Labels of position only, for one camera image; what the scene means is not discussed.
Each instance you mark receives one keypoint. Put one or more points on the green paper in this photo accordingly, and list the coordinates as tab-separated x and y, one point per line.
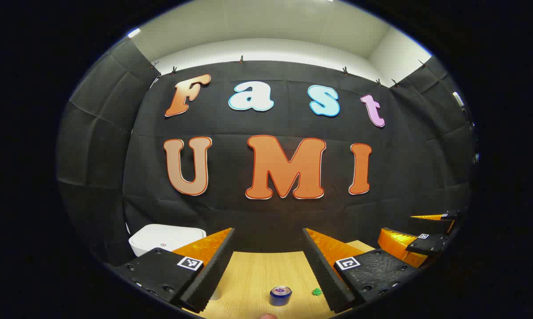
316	292

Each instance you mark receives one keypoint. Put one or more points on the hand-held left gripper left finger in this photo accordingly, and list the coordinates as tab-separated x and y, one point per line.
218	266

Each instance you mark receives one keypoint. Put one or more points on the white desktop garbage bin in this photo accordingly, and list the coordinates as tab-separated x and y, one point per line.
164	237

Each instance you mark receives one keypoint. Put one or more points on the ceiling light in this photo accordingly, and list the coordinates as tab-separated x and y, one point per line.
133	33

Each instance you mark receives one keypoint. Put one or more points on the black backdrop cloth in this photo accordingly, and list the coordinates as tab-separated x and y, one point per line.
231	128

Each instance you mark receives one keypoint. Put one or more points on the wooden desktop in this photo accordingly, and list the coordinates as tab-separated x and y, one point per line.
257	274

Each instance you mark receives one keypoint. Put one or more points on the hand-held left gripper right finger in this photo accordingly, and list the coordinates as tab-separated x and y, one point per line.
322	274

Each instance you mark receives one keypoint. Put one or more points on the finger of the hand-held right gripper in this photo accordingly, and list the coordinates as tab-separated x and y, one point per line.
426	225
426	243

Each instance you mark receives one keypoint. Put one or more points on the blue pop can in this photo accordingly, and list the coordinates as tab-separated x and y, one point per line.
280	296

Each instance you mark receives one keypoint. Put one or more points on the row of small black clips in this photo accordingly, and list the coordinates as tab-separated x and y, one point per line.
241	59

